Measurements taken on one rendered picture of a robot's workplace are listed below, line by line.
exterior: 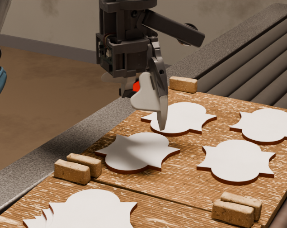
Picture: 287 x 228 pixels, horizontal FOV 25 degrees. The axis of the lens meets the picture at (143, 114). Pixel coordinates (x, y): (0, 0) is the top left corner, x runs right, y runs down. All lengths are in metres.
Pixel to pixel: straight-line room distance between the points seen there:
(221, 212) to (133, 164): 0.20
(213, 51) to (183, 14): 2.18
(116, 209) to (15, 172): 0.27
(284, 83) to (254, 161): 0.44
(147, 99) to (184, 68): 0.57
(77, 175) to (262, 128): 0.37
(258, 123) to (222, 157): 0.15
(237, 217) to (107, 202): 0.18
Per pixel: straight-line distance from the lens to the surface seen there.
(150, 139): 1.16
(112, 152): 1.12
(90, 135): 1.24
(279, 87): 1.49
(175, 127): 1.20
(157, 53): 1.01
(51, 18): 4.37
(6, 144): 3.27
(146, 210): 0.98
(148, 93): 1.01
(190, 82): 1.37
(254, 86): 1.48
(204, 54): 1.67
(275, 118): 1.26
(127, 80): 1.11
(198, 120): 1.24
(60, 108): 3.62
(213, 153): 1.12
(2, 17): 1.27
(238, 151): 1.13
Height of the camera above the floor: 1.47
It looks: 25 degrees down
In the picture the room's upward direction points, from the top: straight up
